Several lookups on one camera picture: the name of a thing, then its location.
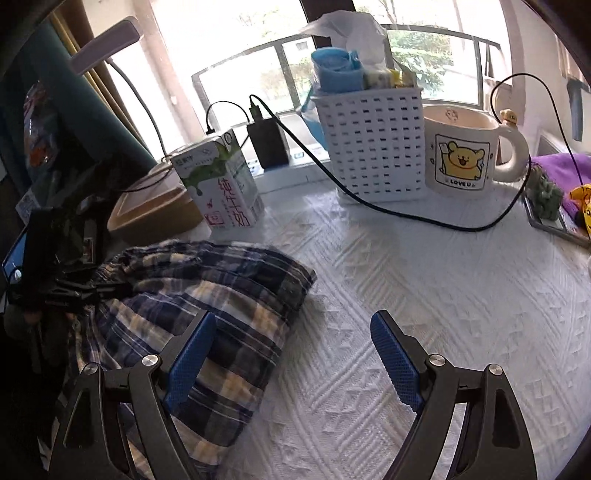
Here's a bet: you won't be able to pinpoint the small green cactus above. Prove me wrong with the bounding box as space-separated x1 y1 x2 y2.
526 166 564 220

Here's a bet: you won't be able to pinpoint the window railing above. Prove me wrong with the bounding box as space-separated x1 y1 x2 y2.
191 25 502 116

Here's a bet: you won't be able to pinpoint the yellow toy figure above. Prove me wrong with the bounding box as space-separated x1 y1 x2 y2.
569 184 591 232

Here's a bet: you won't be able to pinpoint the white power strip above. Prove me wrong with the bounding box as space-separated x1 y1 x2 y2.
252 141 335 190

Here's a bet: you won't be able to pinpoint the short black cable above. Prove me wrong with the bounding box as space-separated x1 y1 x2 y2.
205 102 252 134

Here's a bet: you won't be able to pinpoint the purple cloth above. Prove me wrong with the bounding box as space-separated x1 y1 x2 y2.
531 154 591 217

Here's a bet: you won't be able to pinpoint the yellow patterned packet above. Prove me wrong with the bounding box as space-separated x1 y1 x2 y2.
362 67 393 90

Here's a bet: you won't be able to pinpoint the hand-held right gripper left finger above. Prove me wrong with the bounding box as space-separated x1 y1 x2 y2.
48 310 218 480

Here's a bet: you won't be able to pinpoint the blue plastic cup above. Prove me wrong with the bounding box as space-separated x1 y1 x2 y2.
311 48 363 93

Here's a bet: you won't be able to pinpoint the cream mug with bear print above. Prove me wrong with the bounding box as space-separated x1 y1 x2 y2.
422 104 531 199

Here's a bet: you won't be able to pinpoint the white perforated plastic basket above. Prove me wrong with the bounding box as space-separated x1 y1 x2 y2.
310 85 428 204

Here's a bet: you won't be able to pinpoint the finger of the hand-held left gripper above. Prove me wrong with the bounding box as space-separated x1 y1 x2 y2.
58 277 132 294
46 292 109 308

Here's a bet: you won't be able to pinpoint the grey tray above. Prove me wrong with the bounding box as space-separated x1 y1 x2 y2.
522 191 591 250

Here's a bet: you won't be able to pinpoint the monitor with blue screen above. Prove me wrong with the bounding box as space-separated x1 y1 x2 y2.
1 224 31 284

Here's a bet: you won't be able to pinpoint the white gooseneck desk lamp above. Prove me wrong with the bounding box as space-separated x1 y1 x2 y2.
69 16 185 171

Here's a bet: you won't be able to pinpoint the long black cable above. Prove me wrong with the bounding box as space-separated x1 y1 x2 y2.
249 73 583 232

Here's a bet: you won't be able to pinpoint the colourful printed packet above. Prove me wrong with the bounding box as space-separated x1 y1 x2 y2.
23 83 56 167

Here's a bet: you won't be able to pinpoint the black power adapter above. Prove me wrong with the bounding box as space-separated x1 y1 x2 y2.
247 120 291 169

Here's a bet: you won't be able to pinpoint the white plastic bag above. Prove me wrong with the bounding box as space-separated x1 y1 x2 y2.
300 11 386 63

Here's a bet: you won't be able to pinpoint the green and white milk carton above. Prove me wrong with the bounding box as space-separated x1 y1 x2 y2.
172 128 265 229

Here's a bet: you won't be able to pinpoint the white textured tablecloth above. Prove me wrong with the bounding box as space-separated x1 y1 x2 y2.
185 175 591 480

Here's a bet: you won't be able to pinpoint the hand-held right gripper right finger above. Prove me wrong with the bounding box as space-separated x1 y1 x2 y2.
369 309 539 480

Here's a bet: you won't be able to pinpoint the blue plaid pants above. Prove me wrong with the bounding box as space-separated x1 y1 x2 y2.
44 240 317 480

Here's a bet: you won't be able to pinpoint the blue transparent bag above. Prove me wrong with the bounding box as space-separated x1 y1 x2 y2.
298 90 328 148

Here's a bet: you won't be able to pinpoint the tan container with lid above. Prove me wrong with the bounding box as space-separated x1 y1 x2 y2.
107 161 208 247

